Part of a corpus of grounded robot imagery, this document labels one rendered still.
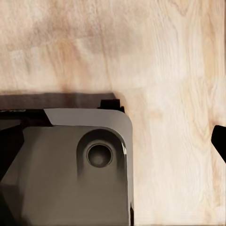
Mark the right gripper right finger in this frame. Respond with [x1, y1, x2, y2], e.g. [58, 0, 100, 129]
[211, 125, 226, 163]

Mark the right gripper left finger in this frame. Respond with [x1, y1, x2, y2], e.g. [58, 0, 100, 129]
[0, 125, 24, 182]

